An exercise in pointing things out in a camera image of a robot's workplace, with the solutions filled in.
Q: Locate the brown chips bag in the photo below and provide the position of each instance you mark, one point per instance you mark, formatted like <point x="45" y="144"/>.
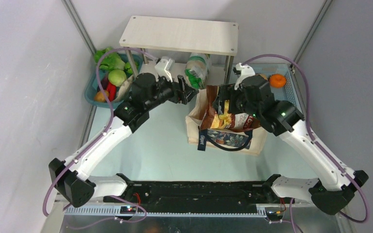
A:
<point x="211" y="120"/>

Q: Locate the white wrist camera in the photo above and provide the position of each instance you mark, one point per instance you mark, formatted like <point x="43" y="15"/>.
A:
<point x="163" y="68"/>
<point x="243" y="72"/>

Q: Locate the teal plastic vegetable basket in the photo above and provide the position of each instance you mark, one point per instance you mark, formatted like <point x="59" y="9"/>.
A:
<point x="92" y="88"/>

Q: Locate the orange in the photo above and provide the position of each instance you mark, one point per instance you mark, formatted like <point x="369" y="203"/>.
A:
<point x="277" y="80"/>

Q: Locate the brown potato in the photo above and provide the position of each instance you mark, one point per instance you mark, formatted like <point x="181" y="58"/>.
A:
<point x="99" y="97"/>

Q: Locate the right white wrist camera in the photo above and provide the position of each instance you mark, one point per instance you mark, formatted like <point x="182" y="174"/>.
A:
<point x="243" y="72"/>

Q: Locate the beige canvas tote bag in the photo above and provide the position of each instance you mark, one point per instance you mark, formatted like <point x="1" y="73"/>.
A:
<point x="223" y="137"/>

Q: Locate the green white snack bag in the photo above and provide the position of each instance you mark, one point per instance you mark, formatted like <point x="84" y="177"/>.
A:
<point x="197" y="69"/>

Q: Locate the red chili pepper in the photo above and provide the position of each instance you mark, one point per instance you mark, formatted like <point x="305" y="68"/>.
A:
<point x="112" y="91"/>

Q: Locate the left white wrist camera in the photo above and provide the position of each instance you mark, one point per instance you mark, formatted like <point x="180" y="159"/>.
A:
<point x="163" y="68"/>

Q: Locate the peach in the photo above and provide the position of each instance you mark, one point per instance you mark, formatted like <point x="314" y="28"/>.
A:
<point x="264" y="76"/>

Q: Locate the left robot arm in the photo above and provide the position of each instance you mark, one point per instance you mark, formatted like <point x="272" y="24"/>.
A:
<point x="72" y="177"/>

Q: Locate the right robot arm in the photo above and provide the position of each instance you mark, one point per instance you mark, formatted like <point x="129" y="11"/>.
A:
<point x="335" y="184"/>

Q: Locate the silver grey fish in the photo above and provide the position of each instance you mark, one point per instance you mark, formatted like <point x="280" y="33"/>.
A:
<point x="124" y="89"/>

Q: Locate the green bell pepper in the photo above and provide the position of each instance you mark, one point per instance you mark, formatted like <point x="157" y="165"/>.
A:
<point x="128" y="69"/>

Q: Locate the light blue fruit basket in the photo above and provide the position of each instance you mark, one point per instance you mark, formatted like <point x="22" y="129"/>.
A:
<point x="287" y="92"/>

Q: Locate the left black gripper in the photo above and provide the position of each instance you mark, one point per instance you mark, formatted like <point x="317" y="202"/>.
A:
<point x="181" y="91"/>

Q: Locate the green leafy lettuce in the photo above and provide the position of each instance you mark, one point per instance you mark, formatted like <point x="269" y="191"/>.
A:
<point x="110" y="62"/>

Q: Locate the white wooden two-tier shelf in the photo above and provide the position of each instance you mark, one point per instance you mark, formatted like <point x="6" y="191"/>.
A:
<point x="185" y="35"/>

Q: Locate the round green cabbage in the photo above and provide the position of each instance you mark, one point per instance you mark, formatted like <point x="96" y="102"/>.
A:
<point x="117" y="77"/>

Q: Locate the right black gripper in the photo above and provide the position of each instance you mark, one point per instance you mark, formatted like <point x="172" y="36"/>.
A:
<point x="230" y="102"/>

